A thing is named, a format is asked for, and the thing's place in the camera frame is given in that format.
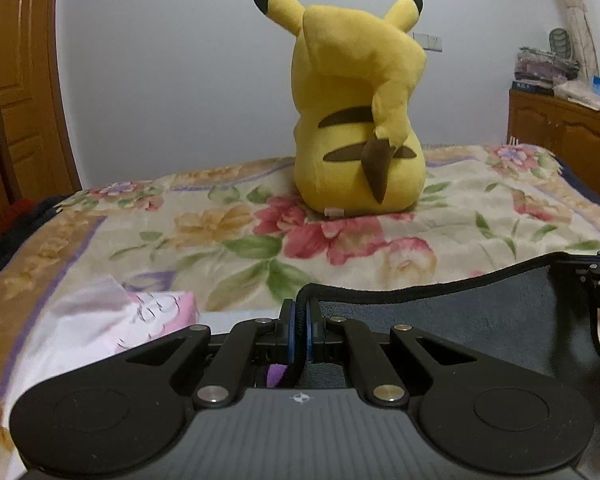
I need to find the green patterned fan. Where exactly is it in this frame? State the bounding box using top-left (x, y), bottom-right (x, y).
top-left (550, 28), bottom-right (573, 60)

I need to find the yellow Pikachu plush toy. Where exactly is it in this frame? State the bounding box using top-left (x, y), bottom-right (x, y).
top-left (253, 0), bottom-right (427, 218)

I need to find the floral bed blanket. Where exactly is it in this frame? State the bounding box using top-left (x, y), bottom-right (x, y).
top-left (0, 144), bottom-right (600, 478)

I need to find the stack of folded fabrics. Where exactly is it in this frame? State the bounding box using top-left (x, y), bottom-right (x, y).
top-left (512, 47), bottom-right (580, 96)

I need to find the wooden sideboard cabinet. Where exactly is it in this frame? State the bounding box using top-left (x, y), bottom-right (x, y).
top-left (507, 89), bottom-right (600, 198)

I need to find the wooden door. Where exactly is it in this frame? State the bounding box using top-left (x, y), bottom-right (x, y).
top-left (0, 0), bottom-right (81, 202)

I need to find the white wall switch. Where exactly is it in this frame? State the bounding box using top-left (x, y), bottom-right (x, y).
top-left (412, 32), bottom-right (442, 52)

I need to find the purple grey microfiber towel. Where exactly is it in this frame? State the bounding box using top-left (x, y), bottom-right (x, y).
top-left (296, 252), bottom-right (600, 393)

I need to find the pink tissue box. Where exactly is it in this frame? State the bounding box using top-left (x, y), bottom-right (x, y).
top-left (45, 276), bottom-right (198, 360)

